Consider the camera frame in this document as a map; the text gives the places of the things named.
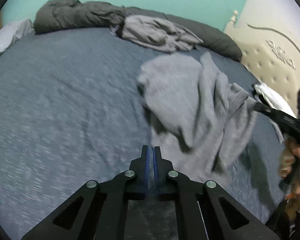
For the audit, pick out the dark grey rolled duvet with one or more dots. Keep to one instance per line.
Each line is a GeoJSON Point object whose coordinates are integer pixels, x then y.
{"type": "Point", "coordinates": [57, 15]}

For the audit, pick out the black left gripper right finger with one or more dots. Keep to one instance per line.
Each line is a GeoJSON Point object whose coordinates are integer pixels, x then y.
{"type": "Point", "coordinates": [205, 210]}

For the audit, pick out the light grey crumpled garment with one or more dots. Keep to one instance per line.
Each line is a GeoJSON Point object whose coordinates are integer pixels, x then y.
{"type": "Point", "coordinates": [157, 33]}

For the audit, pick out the grey knit sweater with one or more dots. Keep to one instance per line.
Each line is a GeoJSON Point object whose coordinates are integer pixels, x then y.
{"type": "Point", "coordinates": [202, 116]}

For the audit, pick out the white folded garment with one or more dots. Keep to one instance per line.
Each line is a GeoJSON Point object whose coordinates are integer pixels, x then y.
{"type": "Point", "coordinates": [268, 96]}

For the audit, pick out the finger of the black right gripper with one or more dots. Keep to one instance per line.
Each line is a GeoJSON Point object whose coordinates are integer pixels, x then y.
{"type": "Point", "coordinates": [286, 122]}

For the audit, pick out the cream tufted headboard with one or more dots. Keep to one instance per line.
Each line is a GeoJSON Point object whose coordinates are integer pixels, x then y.
{"type": "Point", "coordinates": [268, 34]}

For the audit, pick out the person's right hand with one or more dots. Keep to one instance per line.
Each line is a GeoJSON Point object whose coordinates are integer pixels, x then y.
{"type": "Point", "coordinates": [289, 156]}

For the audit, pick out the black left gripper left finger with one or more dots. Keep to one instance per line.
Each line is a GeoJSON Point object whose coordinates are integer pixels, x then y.
{"type": "Point", "coordinates": [97, 210]}

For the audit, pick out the light grey cloth at bedside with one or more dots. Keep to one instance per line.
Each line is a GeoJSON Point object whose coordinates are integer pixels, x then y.
{"type": "Point", "coordinates": [13, 32]}

